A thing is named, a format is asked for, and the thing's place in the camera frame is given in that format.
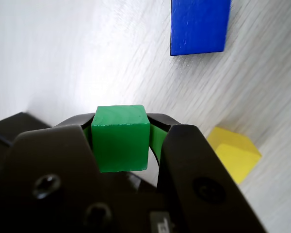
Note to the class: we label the yellow wooden cube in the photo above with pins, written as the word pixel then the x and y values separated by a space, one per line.
pixel 235 155

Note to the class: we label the green wooden cube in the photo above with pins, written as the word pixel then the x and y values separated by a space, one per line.
pixel 121 140

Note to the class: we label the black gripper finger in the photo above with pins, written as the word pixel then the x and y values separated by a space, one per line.
pixel 196 165
pixel 51 155

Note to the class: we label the blue wooden cube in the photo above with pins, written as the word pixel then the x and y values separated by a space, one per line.
pixel 198 26

